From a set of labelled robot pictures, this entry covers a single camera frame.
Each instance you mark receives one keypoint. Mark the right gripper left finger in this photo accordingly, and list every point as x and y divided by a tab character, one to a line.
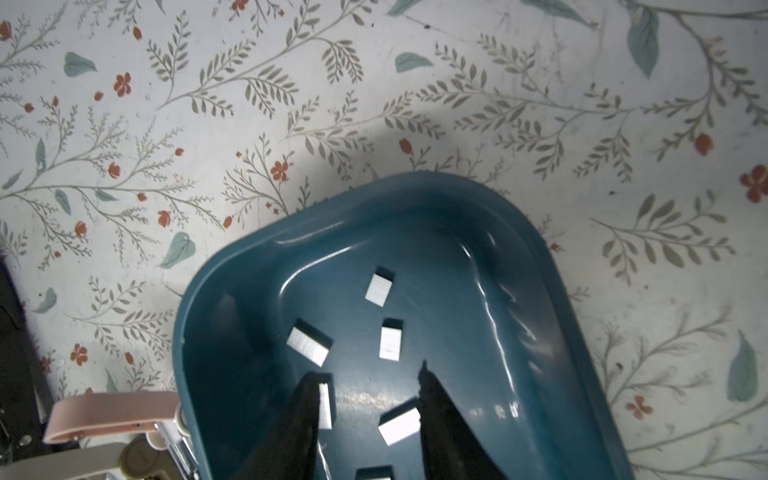
289	450

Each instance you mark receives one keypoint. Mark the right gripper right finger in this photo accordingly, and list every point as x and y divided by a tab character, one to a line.
449	448

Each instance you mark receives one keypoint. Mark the beige mini stapler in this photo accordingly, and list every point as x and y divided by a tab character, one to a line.
135	460

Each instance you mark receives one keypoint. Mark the pink mini stapler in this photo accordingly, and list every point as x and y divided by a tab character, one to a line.
106	414

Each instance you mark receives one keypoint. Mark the black stapler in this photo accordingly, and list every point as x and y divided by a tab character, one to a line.
25	397

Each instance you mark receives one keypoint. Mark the staple strip four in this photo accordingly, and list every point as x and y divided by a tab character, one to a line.
401	422

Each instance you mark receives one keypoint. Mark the staple strip five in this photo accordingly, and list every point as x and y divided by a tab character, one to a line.
325	421

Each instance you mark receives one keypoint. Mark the staple strip six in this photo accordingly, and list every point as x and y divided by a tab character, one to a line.
375	473

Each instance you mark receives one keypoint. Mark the staple strip three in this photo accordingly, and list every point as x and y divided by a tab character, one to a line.
309	342

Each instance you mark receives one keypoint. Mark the staple strip two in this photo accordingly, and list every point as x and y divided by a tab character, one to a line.
391	335

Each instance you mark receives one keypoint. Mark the teal plastic tray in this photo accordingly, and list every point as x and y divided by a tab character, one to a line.
482	303

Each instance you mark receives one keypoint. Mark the staple strip one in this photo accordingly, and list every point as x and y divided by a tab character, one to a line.
379	287

